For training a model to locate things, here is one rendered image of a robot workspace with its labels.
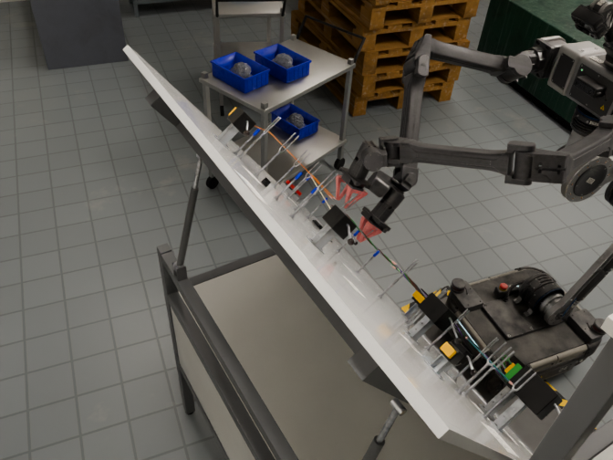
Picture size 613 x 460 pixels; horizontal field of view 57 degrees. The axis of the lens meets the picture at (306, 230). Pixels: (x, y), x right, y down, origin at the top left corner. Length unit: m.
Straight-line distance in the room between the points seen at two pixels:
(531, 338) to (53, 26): 4.25
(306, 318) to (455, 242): 1.79
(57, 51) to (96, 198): 1.89
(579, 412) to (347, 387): 1.09
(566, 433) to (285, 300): 1.32
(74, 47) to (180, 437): 3.65
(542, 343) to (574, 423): 2.06
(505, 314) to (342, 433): 1.38
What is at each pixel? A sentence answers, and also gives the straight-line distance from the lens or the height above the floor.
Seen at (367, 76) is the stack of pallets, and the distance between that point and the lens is 4.43.
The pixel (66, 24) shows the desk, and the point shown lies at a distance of 5.29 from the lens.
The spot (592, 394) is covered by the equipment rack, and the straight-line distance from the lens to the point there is 0.76.
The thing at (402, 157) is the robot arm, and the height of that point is 1.37.
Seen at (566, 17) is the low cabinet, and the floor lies 0.66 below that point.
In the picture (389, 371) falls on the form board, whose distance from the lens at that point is 0.76.
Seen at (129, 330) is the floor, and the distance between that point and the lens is 2.99.
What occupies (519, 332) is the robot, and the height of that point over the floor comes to 0.26.
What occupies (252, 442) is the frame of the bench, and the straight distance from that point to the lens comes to 1.69.
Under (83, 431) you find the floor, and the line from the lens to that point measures 2.73.
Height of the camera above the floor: 2.30
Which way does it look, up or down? 42 degrees down
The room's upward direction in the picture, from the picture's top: 4 degrees clockwise
